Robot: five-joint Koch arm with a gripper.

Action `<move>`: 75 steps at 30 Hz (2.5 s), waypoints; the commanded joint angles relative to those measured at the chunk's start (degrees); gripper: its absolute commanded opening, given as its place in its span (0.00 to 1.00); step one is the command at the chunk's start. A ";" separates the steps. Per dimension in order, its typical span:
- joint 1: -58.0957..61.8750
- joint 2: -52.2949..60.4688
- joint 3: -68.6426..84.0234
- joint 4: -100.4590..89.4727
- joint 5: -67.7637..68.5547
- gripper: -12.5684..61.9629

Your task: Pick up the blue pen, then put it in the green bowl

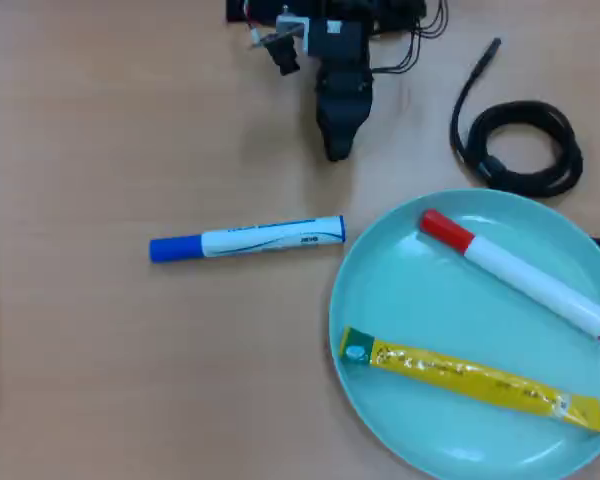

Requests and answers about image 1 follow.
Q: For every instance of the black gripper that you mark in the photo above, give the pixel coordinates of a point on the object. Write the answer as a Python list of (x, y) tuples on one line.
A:
[(337, 42)]

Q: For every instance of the blue capped marker pen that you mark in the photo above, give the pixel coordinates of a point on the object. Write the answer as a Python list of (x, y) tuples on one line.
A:
[(260, 240)]

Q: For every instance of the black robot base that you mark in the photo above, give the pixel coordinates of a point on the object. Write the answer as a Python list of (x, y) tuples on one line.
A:
[(400, 10)]

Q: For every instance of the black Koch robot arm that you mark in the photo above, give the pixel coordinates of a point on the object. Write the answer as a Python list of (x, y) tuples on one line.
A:
[(350, 7)]

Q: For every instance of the green bowl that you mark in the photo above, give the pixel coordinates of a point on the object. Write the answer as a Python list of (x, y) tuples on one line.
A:
[(420, 300)]

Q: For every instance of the red capped marker pen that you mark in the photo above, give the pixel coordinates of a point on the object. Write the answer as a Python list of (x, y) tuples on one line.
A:
[(525, 275)]

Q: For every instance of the yellow sachet stick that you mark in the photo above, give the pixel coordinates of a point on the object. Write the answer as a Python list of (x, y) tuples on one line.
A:
[(455, 372)]

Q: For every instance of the small wrist camera board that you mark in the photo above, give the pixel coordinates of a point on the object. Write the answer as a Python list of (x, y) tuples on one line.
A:
[(290, 27)]

